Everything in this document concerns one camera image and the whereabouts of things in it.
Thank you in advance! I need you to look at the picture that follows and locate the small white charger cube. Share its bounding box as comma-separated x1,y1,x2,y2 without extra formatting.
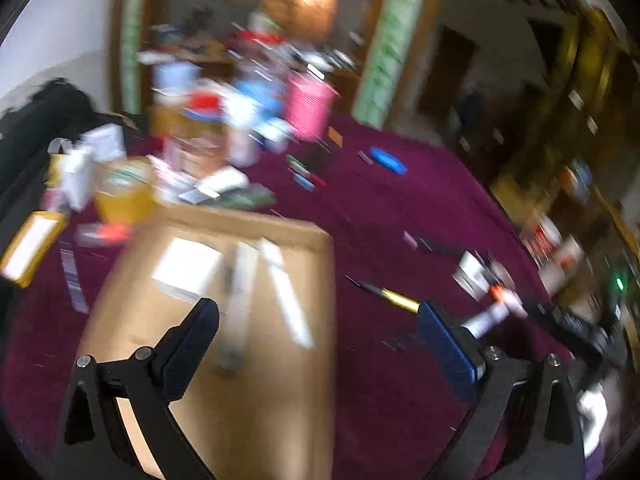
452,252,492,299

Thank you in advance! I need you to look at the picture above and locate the yellow black pen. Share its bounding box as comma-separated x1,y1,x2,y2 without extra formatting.
346,275,420,313

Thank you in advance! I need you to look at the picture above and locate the black marker pink cap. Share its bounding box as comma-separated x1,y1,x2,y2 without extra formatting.
402,231,465,259

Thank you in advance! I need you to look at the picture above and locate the white bottle orange cap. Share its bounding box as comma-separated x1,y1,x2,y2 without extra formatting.
489,285,528,318

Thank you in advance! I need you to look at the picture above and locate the large white charger block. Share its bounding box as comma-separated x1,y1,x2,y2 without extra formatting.
151,237,222,298

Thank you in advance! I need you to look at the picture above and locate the clear black gel pen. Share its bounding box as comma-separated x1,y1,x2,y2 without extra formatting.
216,242,259,375

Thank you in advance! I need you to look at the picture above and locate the long white brush pen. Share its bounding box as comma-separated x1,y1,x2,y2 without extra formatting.
258,237,314,350

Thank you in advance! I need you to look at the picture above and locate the white gloved right hand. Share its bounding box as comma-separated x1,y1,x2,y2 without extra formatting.
576,382,608,458

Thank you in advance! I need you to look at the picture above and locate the brown cardboard box tray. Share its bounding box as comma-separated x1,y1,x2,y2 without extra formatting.
79,206,335,479

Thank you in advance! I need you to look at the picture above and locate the yellow white flat box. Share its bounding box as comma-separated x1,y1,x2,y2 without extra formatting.
1,211,67,288

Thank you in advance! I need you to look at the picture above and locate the clear red eraser case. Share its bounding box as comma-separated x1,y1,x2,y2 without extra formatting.
75,223,131,247

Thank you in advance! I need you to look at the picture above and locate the purple velvet tablecloth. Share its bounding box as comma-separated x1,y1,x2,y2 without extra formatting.
1,115,544,479

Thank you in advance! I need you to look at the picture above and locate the yellow packing tape roll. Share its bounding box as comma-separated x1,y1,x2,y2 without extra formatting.
94,157,155,226

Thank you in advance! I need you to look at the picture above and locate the green pen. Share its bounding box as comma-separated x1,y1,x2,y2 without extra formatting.
213,184,276,211

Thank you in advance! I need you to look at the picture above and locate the black marker red cap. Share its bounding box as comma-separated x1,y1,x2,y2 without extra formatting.
286,156,326,191

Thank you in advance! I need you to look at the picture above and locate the black sofa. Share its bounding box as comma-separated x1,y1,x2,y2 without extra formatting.
0,78,138,246

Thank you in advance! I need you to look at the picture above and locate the pink knitted bottle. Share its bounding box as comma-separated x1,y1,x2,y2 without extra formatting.
284,73,338,142

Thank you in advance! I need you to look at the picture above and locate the bamboo painted pillar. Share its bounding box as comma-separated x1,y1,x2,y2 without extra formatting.
352,0,423,129

